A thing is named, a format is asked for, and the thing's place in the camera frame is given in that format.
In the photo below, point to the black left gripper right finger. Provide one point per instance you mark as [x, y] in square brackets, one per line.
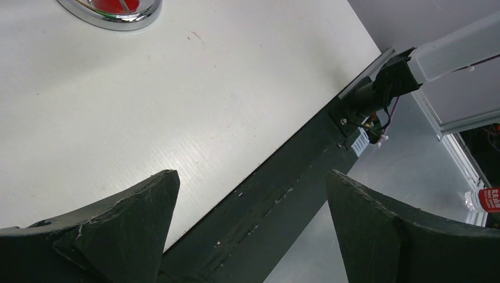
[382, 239]

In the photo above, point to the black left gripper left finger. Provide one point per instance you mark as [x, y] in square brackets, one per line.
[120, 238]

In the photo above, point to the chrome wine glass rack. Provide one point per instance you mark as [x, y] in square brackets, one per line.
[115, 15]

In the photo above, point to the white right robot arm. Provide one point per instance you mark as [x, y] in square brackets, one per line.
[406, 72]

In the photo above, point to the red plastic wine glass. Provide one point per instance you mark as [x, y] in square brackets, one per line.
[117, 6]

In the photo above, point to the plastic water bottle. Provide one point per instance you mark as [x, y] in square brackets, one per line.
[483, 200]

